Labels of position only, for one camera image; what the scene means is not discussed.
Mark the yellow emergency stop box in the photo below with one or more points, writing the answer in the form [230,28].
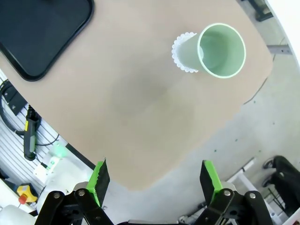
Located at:
[25,191]

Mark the aluminium slotted mounting base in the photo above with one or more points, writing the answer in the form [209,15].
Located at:
[14,152]

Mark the black plastic serving tray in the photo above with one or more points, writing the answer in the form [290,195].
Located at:
[39,35]

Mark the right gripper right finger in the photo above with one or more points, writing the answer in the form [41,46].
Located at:
[209,180]

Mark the white scalloped paper coaster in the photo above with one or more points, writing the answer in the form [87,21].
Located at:
[184,37]

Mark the large white table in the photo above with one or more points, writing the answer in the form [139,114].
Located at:
[290,18]

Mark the black metal bracket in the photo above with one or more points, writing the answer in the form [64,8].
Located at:
[15,102]

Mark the black wheeled office chair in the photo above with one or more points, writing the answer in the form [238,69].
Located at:
[283,180]

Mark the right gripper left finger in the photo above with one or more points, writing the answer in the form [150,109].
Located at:
[98,180]

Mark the pale green tall cup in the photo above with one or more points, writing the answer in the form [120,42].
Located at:
[220,51]

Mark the black handheld enabling switch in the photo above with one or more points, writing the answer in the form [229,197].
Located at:
[30,136]

